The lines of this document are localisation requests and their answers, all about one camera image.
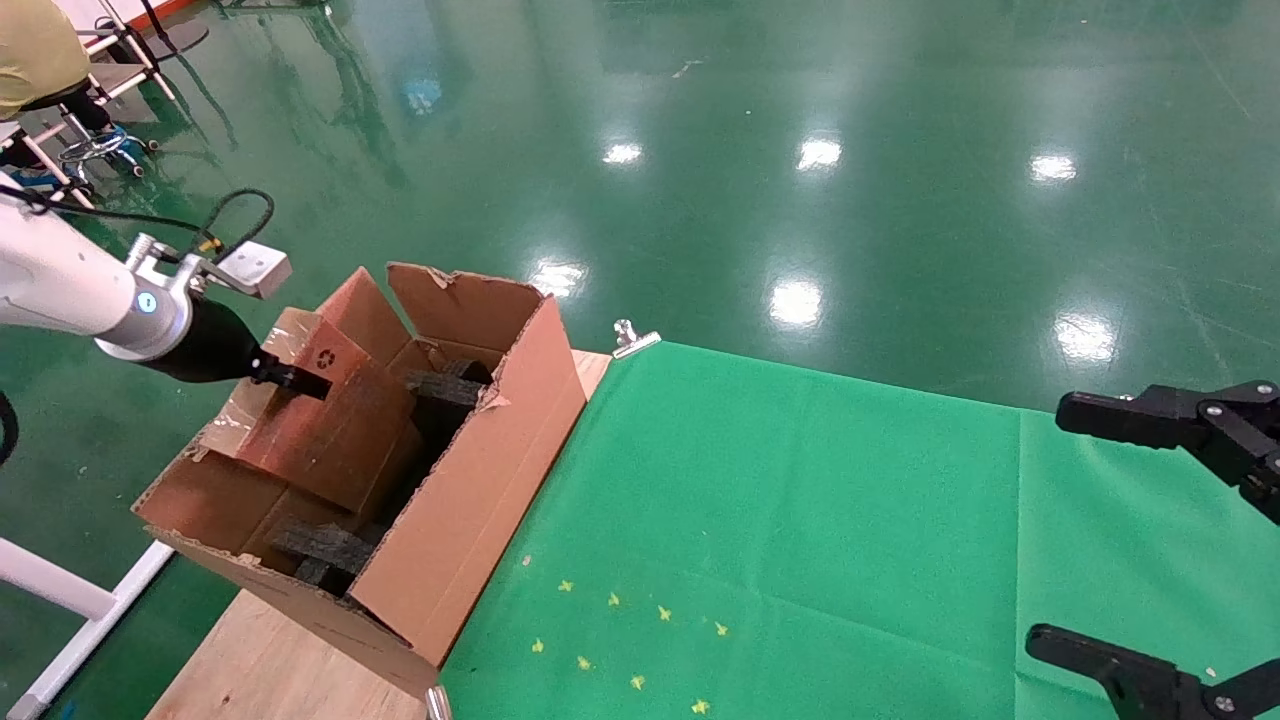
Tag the green cloth mat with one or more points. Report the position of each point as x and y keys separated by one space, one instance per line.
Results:
x=850 y=520

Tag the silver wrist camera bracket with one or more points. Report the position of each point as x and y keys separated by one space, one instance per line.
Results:
x=255 y=265

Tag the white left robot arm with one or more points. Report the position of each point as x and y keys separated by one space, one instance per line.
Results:
x=50 y=280

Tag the small taped cardboard box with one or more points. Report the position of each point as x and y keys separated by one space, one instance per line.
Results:
x=320 y=430

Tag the white table leg frame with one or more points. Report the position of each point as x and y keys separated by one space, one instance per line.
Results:
x=60 y=590

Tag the blue chrome stool base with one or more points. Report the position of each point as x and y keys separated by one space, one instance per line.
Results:
x=105 y=148

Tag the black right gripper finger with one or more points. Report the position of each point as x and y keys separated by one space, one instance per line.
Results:
x=1110 y=665
x=1150 y=415

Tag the white tube frame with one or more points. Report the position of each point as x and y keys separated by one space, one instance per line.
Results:
x=35 y=165

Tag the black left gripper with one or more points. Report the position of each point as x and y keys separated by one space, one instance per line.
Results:
x=210 y=345

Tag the person in yellow shirt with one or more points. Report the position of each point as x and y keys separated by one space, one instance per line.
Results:
x=35 y=50

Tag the large open cardboard carton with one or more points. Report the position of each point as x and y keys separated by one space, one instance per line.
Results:
x=480 y=480

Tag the white stand with black base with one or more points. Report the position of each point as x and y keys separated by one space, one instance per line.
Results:
x=135 y=40

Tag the black foam block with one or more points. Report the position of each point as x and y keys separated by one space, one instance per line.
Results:
x=325 y=550
x=445 y=388

